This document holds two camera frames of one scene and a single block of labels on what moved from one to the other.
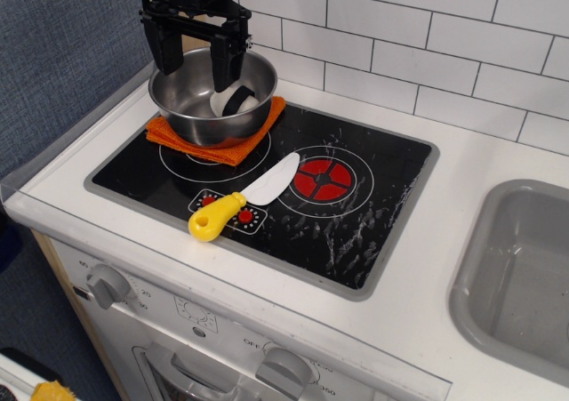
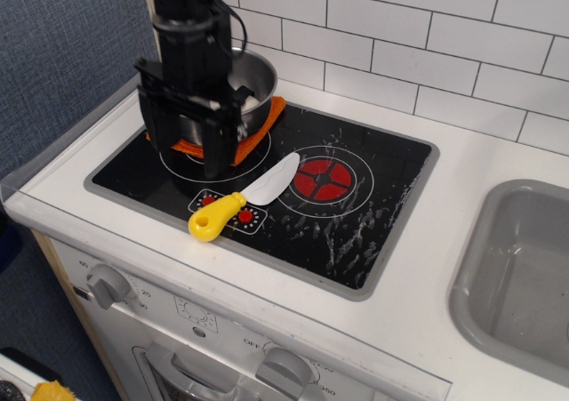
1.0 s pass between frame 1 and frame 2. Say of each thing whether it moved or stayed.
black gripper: moved
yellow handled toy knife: stayed
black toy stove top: stayed
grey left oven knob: stayed
